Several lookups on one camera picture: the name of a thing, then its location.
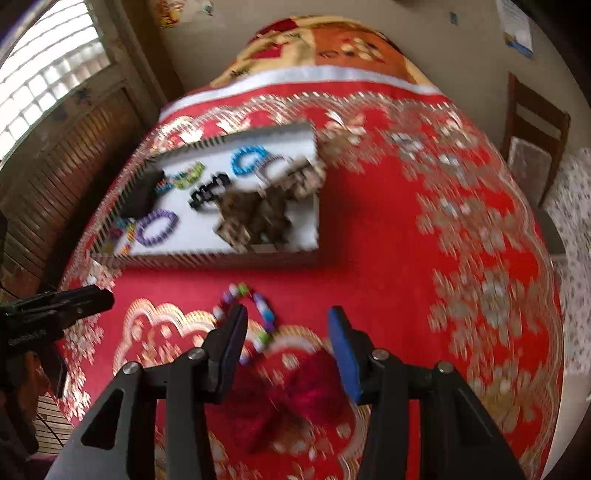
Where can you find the person's left forearm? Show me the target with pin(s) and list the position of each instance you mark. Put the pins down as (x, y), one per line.
(27, 392)

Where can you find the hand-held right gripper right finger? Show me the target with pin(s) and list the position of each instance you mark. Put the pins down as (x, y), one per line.
(344, 357)

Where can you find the white floral cloth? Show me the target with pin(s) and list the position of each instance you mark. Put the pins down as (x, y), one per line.
(575, 258)

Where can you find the red hair bow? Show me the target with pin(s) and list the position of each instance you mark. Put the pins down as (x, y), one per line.
(295, 392)

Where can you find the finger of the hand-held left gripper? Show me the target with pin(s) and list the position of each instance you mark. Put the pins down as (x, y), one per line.
(85, 300)

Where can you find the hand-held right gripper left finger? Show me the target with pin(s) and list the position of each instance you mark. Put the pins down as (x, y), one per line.
(234, 344)

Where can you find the white box with striped rim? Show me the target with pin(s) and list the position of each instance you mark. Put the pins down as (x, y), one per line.
(304, 221)

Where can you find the wall poster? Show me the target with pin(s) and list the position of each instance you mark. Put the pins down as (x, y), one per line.
(516, 25)

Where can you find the window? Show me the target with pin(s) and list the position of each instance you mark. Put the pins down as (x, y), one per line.
(46, 69)

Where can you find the red gold floral tablecloth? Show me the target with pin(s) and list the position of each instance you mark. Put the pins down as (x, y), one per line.
(392, 258)

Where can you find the orange cartoon cushion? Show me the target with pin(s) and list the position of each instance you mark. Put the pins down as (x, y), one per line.
(341, 46)

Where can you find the wooden chair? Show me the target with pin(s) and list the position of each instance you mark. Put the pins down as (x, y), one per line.
(535, 124)

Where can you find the brown wooden shutter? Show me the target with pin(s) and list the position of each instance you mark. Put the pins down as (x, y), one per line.
(78, 170)

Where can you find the black pouch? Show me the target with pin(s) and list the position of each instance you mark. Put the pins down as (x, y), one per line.
(143, 194)

